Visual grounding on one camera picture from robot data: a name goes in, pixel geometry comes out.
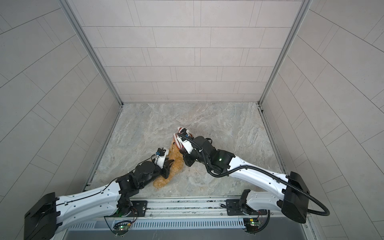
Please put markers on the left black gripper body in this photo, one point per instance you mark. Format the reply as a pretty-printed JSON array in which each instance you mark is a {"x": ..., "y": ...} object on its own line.
[{"x": 155, "y": 172}]

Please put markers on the right green circuit board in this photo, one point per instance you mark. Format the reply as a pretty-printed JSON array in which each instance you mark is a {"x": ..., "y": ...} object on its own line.
[{"x": 251, "y": 225}]

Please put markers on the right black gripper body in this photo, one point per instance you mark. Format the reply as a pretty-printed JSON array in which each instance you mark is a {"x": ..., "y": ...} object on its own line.
[{"x": 191, "y": 158}]

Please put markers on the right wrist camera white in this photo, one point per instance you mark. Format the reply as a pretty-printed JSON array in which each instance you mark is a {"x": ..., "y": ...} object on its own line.
[{"x": 186, "y": 143}]

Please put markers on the green circuit board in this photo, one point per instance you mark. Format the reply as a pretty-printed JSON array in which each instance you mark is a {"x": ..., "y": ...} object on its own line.
[
  {"x": 121, "y": 228},
  {"x": 251, "y": 225}
]

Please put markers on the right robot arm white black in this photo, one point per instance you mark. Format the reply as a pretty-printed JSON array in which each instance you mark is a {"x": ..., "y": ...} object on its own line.
[{"x": 288, "y": 194}]

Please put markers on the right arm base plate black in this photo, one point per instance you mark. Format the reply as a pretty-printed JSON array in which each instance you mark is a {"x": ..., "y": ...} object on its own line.
[{"x": 235, "y": 208}]

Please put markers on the brown plush teddy bear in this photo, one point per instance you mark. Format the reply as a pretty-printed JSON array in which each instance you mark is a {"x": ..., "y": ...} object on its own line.
[{"x": 176, "y": 167}]

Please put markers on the aluminium mounting rail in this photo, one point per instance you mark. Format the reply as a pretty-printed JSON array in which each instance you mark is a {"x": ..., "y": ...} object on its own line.
[{"x": 211, "y": 207}]

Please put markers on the aluminium corner post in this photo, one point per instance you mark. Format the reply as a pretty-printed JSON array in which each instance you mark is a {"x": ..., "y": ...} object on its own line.
[
  {"x": 290, "y": 38},
  {"x": 87, "y": 45}
]

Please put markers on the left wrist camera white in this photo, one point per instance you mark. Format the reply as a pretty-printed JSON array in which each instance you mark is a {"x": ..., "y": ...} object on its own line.
[{"x": 160, "y": 157}]

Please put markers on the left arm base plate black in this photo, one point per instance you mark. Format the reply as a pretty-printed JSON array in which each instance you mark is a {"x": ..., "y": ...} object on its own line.
[{"x": 134, "y": 209}]

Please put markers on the left green circuit board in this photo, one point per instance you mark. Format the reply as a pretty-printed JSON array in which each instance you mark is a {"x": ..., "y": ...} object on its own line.
[{"x": 121, "y": 228}]

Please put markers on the right aluminium corner post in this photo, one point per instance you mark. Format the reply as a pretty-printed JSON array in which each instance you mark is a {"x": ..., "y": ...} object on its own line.
[{"x": 290, "y": 38}]

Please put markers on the red white striped knit sweater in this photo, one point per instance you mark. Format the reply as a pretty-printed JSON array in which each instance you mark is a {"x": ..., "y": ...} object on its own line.
[{"x": 178, "y": 139}]

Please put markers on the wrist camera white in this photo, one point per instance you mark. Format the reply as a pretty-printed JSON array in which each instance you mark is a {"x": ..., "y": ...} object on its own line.
[
  {"x": 186, "y": 143},
  {"x": 160, "y": 157}
]

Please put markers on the white ventilation grille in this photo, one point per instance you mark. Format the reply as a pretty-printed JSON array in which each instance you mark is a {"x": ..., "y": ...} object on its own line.
[{"x": 165, "y": 224}]

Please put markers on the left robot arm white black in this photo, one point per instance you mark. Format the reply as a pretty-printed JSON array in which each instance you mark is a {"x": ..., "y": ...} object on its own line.
[{"x": 52, "y": 214}]

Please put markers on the left aluminium corner post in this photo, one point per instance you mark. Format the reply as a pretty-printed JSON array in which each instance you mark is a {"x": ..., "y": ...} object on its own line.
[{"x": 87, "y": 45}]

